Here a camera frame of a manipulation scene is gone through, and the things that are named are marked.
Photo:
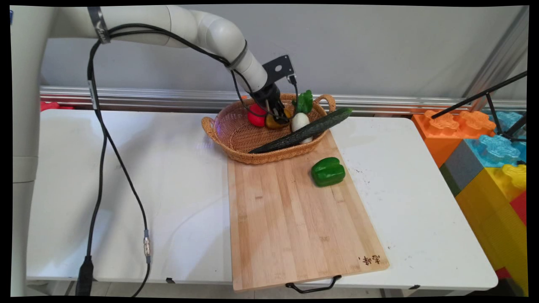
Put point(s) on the dark green toy cucumber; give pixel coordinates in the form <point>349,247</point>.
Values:
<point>303,132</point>

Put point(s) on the orange giant building block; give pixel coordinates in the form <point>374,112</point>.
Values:
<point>442,130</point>

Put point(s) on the yellow giant building block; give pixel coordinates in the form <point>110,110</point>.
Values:
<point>488,219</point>

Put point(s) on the black tripod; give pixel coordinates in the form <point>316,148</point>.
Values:
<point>488,94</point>

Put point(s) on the aluminium post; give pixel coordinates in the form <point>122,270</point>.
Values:
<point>501,54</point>

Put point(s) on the red giant building block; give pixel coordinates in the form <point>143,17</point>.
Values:
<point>520,208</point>

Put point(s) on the white toy radish green leaves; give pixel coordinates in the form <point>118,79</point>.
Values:
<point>300,122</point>

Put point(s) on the woven wicker basket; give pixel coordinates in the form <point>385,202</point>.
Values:
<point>240,134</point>

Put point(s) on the blue giant building block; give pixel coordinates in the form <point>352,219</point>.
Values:
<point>511,120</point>
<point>492,151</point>

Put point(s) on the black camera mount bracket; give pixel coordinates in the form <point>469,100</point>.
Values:
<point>278,67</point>

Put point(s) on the red plastic object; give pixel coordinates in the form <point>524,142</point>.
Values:
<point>52,105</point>

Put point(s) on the red toy bell pepper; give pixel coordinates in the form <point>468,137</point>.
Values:
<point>254,120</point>

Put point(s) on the aluminium rail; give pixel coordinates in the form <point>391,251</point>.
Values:
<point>168,99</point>

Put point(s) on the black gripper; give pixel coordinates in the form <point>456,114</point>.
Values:
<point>268,97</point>

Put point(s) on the grey giant building block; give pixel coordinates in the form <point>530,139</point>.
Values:
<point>465,166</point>

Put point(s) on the green toy bell pepper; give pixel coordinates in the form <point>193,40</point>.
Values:
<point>327,172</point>

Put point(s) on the brown toy potato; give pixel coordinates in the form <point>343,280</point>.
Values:
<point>276,125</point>

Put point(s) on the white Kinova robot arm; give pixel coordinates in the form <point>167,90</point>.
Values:
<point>189,25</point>

